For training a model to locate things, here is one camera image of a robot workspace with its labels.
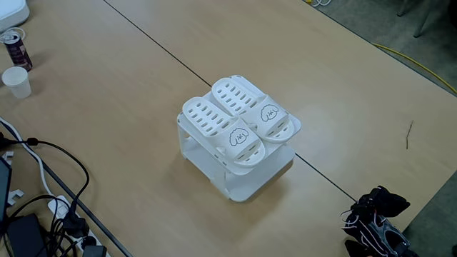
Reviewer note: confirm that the white slipper with dog print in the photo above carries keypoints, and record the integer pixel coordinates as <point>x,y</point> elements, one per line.
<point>280,121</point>
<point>250,146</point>

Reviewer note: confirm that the white plastic shoe rack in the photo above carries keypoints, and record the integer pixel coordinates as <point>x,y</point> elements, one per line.
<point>250,185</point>

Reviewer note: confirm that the grey chair leg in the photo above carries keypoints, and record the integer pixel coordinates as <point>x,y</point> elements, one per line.
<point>403,8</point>
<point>425,18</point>

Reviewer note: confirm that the black plug adapter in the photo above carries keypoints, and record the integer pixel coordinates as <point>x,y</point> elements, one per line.
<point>93,251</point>

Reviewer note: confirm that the black power plug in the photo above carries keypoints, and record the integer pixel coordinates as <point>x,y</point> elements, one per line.
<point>75,226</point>

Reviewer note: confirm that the white power strip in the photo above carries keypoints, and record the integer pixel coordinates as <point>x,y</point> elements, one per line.
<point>57,208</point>

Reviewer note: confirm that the black power brick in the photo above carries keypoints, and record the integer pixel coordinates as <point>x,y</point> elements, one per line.
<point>26,235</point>

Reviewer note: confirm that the dark laptop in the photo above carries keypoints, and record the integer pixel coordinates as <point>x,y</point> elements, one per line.
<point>4,189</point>

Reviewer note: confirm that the white paper cup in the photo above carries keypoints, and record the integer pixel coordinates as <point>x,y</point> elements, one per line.
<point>16,84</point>

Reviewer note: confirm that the small white plastic bracket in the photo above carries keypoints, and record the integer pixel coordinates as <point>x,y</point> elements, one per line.
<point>15,195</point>
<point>8,156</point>

